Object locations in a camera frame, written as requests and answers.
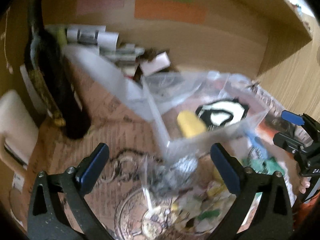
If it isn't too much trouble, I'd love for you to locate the green knitted cloth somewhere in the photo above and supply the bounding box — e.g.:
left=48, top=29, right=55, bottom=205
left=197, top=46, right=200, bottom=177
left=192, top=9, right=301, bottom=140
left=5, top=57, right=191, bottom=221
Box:
left=242, top=157, right=285, bottom=175

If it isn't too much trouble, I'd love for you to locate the black and white fabric item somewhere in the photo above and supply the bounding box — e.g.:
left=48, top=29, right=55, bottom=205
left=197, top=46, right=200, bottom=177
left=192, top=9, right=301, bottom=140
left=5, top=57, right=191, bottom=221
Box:
left=195, top=98, right=249, bottom=131

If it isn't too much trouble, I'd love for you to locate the clear plastic box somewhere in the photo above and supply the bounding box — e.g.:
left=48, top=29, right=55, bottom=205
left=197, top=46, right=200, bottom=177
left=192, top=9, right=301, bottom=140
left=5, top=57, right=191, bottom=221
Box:
left=142, top=71, right=268, bottom=161

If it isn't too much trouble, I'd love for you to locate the yellow sponge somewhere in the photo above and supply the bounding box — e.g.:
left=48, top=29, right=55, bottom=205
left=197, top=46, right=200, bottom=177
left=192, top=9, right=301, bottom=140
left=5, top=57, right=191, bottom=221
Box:
left=177, top=110, right=207, bottom=138

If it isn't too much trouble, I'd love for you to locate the person's right hand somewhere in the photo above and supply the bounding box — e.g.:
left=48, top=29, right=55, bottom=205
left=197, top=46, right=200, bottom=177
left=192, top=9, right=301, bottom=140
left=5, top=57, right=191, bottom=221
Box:
left=298, top=177, right=311, bottom=194

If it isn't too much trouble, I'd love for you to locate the blue plastic packet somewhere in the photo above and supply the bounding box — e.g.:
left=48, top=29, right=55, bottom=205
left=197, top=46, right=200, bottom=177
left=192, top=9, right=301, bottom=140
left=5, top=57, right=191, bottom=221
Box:
left=246, top=131, right=269, bottom=159

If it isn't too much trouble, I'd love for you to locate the small white card box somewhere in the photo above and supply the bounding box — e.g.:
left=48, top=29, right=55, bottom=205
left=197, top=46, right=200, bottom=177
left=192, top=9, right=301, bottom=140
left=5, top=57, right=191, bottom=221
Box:
left=140, top=52, right=171, bottom=76

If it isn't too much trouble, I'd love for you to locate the dark wine bottle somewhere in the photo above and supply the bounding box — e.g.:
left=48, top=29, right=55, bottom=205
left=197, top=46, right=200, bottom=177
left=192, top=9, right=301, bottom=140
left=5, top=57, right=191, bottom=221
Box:
left=24, top=0, right=91, bottom=140

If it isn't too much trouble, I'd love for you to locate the white plastic box lid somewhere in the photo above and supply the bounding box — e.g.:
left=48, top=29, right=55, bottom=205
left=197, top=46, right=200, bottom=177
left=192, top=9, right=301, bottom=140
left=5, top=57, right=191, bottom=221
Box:
left=62, top=44, right=153, bottom=122

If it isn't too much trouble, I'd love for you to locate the orange sticky note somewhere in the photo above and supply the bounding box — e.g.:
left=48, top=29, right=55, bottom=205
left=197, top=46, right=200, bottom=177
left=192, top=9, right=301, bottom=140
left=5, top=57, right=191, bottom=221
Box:
left=134, top=0, right=207, bottom=24

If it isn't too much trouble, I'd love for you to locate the stack of papers and magazines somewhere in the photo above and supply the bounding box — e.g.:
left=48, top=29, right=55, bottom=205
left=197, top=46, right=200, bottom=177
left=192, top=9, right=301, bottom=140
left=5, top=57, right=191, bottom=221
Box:
left=45, top=24, right=145, bottom=78

